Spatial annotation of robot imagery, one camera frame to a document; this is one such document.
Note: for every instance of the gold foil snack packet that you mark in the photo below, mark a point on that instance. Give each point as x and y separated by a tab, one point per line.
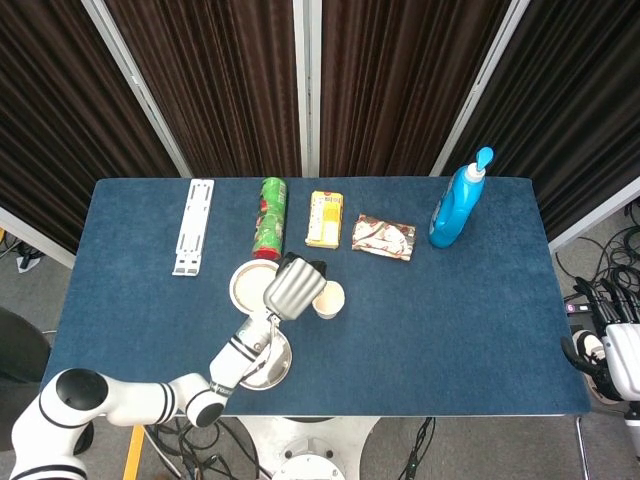
384	237

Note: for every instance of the blue detergent bottle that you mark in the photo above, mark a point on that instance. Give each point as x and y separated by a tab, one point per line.
452	215

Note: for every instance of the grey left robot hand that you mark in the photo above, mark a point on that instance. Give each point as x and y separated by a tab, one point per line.
295	290

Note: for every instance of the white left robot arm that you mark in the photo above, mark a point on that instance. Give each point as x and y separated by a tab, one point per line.
135	395

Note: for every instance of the black chair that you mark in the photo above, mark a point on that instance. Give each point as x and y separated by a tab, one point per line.
20	345

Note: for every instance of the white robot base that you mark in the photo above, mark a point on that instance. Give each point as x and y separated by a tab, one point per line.
310	445

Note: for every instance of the white partition frame rail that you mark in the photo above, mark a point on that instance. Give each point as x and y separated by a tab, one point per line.
595	220
35	236

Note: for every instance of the green chips can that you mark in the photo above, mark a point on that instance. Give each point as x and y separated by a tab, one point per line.
270	220

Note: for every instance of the yellow carton box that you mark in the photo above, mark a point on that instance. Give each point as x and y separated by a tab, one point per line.
325	220

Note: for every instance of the brown curtain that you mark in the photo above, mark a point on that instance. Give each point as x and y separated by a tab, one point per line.
395	85
215	85
60	125
575	115

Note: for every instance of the stainless steel plate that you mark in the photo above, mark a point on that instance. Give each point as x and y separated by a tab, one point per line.
277	360

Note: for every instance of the white paper cup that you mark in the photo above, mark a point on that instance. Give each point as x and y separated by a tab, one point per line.
330	302

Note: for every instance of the blue tablecloth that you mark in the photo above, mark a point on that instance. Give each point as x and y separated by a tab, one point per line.
425	340

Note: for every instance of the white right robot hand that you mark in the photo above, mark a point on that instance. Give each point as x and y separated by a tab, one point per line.
622	355

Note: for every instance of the white plastic bracket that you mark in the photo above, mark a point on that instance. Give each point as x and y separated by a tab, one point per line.
194	225

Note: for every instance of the black power strip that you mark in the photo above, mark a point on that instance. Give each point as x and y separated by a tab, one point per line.
577	306

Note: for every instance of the stainless steel bowl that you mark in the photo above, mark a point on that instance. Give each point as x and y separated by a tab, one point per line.
240	300

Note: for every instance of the white partition frame post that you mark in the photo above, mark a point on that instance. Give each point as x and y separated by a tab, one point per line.
477	90
140	85
307	85

